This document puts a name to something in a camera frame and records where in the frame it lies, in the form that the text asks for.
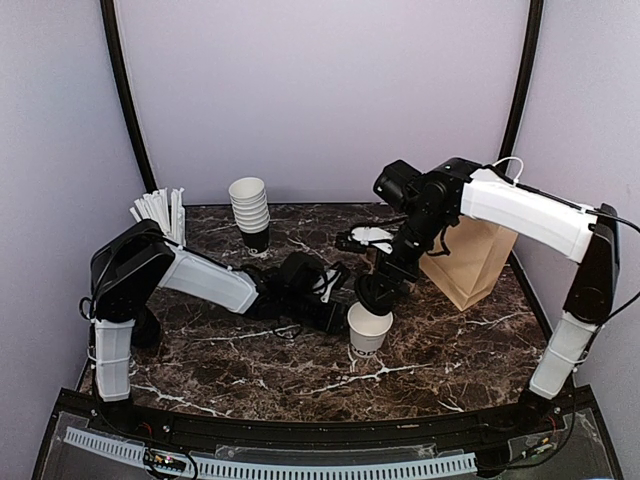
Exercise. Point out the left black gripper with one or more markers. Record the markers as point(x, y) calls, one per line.
point(335, 318)

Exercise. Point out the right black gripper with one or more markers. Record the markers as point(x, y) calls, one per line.
point(384, 267)

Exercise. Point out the black coffee cup lid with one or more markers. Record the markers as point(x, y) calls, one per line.
point(376, 297)

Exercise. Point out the white paper coffee cup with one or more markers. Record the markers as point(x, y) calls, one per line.
point(367, 331)

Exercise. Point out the stack of paper cups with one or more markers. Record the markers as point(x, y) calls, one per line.
point(251, 213)

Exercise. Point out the stack of black lids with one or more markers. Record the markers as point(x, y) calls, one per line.
point(146, 332)

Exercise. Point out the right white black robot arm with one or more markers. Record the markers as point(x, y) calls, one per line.
point(435, 200)

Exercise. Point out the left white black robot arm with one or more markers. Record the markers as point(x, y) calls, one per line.
point(126, 272)

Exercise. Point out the brown paper bag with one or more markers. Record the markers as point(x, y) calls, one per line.
point(478, 252)

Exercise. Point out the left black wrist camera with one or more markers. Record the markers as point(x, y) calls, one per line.
point(302, 272)

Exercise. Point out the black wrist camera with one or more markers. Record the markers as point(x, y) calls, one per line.
point(302, 272)
point(390, 186)

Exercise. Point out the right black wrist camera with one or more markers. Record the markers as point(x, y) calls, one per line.
point(390, 186)

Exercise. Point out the grey slotted cable duct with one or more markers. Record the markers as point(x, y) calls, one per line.
point(261, 463)

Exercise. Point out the black curved front rail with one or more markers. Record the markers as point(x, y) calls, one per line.
point(198, 432)

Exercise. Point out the right black frame post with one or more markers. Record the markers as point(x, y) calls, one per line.
point(523, 79)

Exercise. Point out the black frame post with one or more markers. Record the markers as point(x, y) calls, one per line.
point(120, 74)
point(523, 79)

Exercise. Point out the left black frame post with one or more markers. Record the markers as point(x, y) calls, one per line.
point(120, 74)

